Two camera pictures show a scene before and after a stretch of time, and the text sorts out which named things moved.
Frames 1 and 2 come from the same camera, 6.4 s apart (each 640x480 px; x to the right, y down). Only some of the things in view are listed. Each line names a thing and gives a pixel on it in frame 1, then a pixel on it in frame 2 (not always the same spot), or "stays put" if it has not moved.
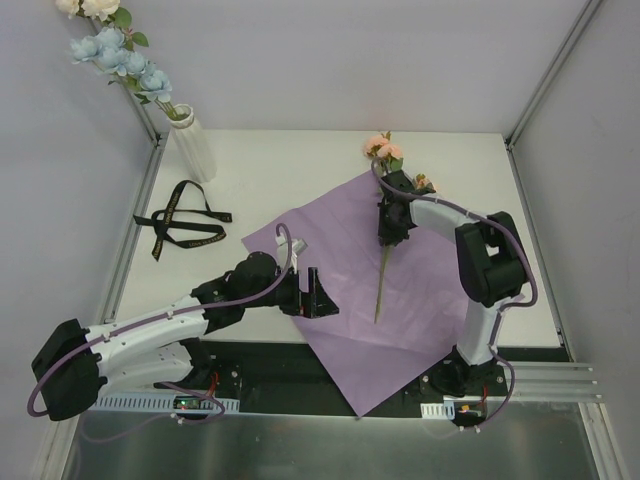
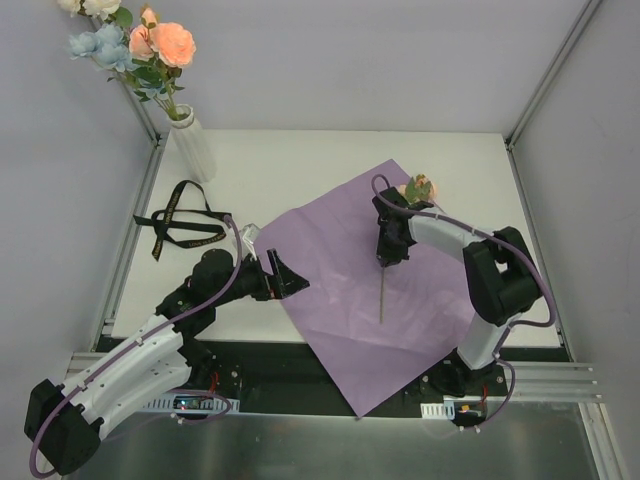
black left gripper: x=304 y=292 → x=273 y=282
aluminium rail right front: x=547 y=382 stays put
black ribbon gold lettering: x=187 y=199 stays put
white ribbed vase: x=192 y=143 stays put
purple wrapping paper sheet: x=400 y=302 stays put
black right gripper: x=391 y=231 → x=391 y=240
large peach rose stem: x=385 y=155 → x=160 y=50
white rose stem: x=108 y=12 stays put
